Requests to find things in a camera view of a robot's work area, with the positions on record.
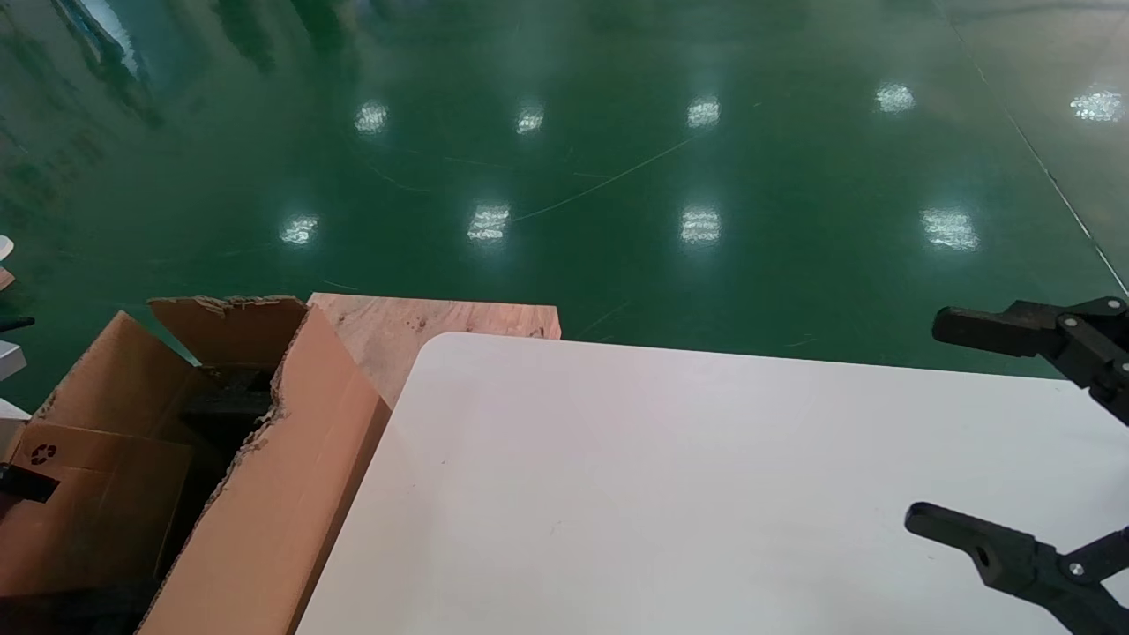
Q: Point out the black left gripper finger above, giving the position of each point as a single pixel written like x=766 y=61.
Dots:
x=13 y=324
x=26 y=483

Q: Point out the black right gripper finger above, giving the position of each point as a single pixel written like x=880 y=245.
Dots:
x=1023 y=560
x=1058 y=335

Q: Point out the large torn cardboard box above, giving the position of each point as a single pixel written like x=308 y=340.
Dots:
x=291 y=476

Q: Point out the black foam insert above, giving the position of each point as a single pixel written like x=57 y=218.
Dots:
x=229 y=401

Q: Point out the wooden pallet board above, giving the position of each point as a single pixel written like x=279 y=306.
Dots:
x=414 y=322

